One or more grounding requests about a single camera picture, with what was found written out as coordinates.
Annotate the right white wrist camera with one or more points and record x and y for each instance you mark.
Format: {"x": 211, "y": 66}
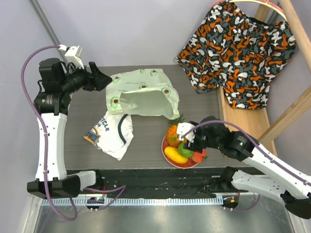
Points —
{"x": 184, "y": 131}

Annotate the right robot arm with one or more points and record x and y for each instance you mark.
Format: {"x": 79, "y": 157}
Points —
{"x": 283, "y": 183}

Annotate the light green plastic bag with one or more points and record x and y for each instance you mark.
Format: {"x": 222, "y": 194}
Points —
{"x": 145, "y": 92}

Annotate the fake yellow lemon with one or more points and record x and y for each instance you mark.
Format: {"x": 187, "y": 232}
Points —
{"x": 173, "y": 154}

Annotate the fake green lime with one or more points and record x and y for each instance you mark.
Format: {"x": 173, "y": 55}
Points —
{"x": 184, "y": 152}

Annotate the wooden hoop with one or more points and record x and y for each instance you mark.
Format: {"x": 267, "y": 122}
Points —
{"x": 266, "y": 3}

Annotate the perforated metal rail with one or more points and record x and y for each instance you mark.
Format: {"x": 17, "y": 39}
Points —
{"x": 90, "y": 201}

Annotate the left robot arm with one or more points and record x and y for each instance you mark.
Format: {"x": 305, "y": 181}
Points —
{"x": 52, "y": 105}

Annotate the camouflage patterned shorts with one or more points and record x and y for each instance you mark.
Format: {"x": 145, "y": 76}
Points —
{"x": 237, "y": 53}

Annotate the red and teal plate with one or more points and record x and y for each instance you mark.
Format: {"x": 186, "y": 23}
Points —
{"x": 189, "y": 164}

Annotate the orange fake pineapple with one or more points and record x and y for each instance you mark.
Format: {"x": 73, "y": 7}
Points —
{"x": 171, "y": 135}

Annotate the white printed t-shirt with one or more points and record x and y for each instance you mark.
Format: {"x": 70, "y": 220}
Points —
{"x": 112, "y": 134}

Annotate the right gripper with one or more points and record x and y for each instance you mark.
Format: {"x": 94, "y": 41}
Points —
{"x": 197, "y": 142}

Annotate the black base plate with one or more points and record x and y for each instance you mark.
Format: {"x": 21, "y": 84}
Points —
{"x": 174, "y": 183}

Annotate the wooden tray frame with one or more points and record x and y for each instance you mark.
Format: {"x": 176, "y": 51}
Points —
{"x": 256, "y": 122}

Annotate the fake peach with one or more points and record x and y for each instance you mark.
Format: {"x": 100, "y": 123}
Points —
{"x": 199, "y": 157}

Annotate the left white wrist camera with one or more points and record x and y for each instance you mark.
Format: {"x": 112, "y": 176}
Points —
{"x": 72, "y": 54}

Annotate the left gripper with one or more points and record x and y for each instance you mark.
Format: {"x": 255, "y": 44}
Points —
{"x": 101, "y": 79}

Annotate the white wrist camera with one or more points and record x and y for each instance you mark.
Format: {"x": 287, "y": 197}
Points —
{"x": 72, "y": 54}
{"x": 184, "y": 131}

